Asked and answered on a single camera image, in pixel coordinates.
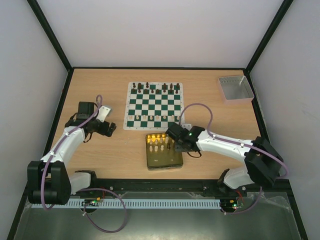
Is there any gold tin tray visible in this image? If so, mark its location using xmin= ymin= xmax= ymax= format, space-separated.
xmin=145 ymin=133 xmax=184 ymax=170

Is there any green white chess board mat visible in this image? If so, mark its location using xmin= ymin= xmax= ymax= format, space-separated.
xmin=123 ymin=81 xmax=185 ymax=131

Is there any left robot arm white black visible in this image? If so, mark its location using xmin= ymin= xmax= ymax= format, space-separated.
xmin=27 ymin=95 xmax=117 ymax=209

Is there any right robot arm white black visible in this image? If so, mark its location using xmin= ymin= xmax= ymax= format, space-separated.
xmin=166 ymin=123 xmax=284 ymax=196

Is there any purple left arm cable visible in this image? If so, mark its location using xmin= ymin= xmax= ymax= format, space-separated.
xmin=41 ymin=94 xmax=128 ymax=233

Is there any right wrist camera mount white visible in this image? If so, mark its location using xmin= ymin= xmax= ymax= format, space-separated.
xmin=181 ymin=123 xmax=192 ymax=131

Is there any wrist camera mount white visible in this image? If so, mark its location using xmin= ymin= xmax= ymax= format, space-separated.
xmin=181 ymin=123 xmax=192 ymax=131
xmin=96 ymin=105 xmax=112 ymax=123

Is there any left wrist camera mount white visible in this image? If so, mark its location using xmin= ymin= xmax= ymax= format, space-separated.
xmin=96 ymin=105 xmax=112 ymax=123

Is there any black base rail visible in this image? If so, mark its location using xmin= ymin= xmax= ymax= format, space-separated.
xmin=69 ymin=177 xmax=292 ymax=201

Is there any white slotted cable duct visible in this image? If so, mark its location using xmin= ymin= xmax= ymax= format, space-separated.
xmin=31 ymin=198 xmax=222 ymax=209

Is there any black enclosure frame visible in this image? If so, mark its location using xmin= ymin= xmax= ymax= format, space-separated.
xmin=2 ymin=0 xmax=308 ymax=240

